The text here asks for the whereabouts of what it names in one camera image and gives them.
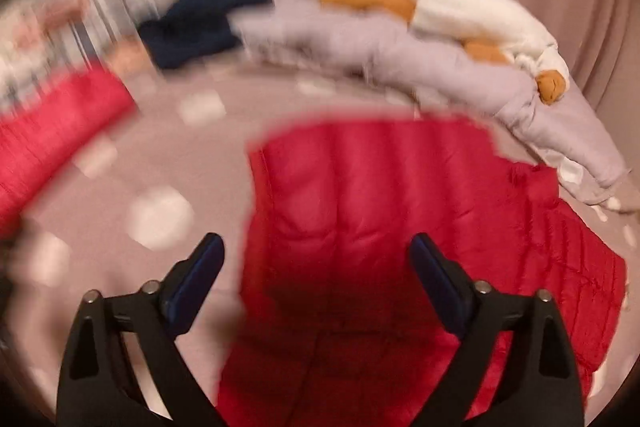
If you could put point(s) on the grey quilt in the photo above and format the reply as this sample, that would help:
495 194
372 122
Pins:
400 52

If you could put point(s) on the red garment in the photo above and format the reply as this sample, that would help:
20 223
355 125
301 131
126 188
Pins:
55 127

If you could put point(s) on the red puffer jacket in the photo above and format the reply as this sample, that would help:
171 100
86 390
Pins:
360 187

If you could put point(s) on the navy garment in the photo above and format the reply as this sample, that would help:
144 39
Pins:
200 27

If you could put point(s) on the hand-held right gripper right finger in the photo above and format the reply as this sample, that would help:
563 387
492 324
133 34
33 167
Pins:
440 287

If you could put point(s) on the plaid cloth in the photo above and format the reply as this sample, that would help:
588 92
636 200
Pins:
65 32

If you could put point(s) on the white goose plush toy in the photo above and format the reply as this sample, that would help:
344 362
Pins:
465 14

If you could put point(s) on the polka dot bed sheet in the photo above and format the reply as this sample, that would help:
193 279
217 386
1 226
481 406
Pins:
165 147

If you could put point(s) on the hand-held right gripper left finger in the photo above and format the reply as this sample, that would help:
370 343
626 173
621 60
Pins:
192 287

